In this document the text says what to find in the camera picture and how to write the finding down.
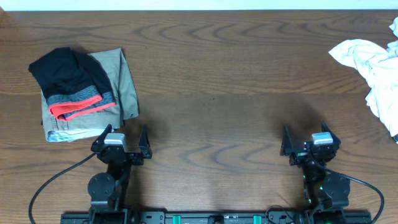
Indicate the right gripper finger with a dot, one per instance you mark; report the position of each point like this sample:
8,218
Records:
286,140
325,128

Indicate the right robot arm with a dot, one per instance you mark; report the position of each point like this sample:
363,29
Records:
327,192

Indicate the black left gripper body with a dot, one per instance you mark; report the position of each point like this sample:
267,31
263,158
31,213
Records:
134,160

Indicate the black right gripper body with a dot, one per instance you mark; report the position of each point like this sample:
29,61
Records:
300,154

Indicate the folded khaki pants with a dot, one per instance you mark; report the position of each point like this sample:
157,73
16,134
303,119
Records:
93,124

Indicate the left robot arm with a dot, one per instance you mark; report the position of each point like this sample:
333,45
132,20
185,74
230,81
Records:
108,189

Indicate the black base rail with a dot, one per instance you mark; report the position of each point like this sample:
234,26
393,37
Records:
272,216

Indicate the black garment with red trim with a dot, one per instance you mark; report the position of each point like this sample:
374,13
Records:
73,83

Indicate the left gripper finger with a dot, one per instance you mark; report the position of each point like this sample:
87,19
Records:
100,139
144,144

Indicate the crumpled white garment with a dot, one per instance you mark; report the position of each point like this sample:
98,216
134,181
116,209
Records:
378,66

